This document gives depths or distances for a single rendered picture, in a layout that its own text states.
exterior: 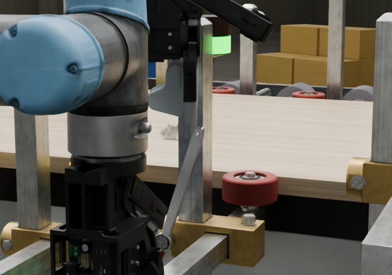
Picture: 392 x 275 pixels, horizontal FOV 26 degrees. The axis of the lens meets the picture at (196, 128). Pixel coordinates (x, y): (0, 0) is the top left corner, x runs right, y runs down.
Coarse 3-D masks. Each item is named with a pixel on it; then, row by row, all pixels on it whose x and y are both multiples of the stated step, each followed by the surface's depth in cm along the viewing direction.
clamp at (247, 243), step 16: (176, 224) 112; (192, 224) 111; (208, 224) 111; (224, 224) 111; (240, 224) 111; (176, 240) 112; (192, 240) 111; (240, 240) 109; (256, 240) 109; (176, 256) 113; (240, 256) 109; (256, 256) 110
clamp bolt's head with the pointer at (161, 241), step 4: (172, 232) 112; (160, 236) 111; (156, 240) 111; (160, 240) 111; (164, 240) 111; (168, 240) 111; (160, 244) 111; (164, 244) 111; (168, 244) 111; (164, 248) 111; (164, 252) 113
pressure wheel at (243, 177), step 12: (228, 180) 120; (240, 180) 119; (252, 180) 119; (264, 180) 119; (276, 180) 120; (228, 192) 120; (240, 192) 118; (252, 192) 118; (264, 192) 118; (276, 192) 121; (240, 204) 119; (252, 204) 118; (264, 204) 119
